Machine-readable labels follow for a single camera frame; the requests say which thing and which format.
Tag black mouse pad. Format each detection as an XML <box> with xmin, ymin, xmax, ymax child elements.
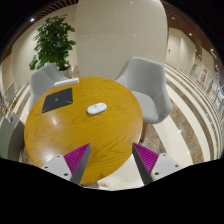
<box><xmin>42</xmin><ymin>88</ymin><xmax>73</xmax><ymax>113</ymax></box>

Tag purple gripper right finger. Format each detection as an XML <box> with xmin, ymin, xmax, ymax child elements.
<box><xmin>132</xmin><ymin>143</ymin><xmax>182</xmax><ymax>185</ymax></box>

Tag round wooden table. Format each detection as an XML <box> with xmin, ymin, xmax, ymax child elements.
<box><xmin>24</xmin><ymin>77</ymin><xmax>143</xmax><ymax>184</ymax></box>

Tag green potted plant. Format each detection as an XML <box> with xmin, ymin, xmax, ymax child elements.
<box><xmin>29</xmin><ymin>14</ymin><xmax>76</xmax><ymax>71</ymax></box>

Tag grey chair at left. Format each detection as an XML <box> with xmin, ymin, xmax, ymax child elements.
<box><xmin>0</xmin><ymin>113</ymin><xmax>24</xmax><ymax>161</ymax></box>

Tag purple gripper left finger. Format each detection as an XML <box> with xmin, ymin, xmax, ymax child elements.
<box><xmin>42</xmin><ymin>144</ymin><xmax>91</xmax><ymax>185</ymax></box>

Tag white computer mouse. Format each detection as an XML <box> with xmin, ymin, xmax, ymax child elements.
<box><xmin>87</xmin><ymin>103</ymin><xmax>107</xmax><ymax>115</ymax></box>

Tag grey armchair right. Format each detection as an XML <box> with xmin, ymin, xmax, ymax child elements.
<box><xmin>115</xmin><ymin>56</ymin><xmax>174</xmax><ymax>144</ymax></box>

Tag grey chair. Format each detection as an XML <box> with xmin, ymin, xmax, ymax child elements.
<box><xmin>5</xmin><ymin>83</ymin><xmax>15</xmax><ymax>103</ymax></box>
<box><xmin>0</xmin><ymin>113</ymin><xmax>24</xmax><ymax>161</ymax></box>

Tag white keyboard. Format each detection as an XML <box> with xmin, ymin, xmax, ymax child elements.
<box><xmin>53</xmin><ymin>78</ymin><xmax>79</xmax><ymax>88</ymax></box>

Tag grey armchair behind table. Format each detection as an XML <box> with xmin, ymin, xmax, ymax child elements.
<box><xmin>29</xmin><ymin>64</ymin><xmax>69</xmax><ymax>109</ymax></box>

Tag grey chair far left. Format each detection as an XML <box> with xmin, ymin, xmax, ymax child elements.
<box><xmin>5</xmin><ymin>83</ymin><xmax>15</xmax><ymax>103</ymax></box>

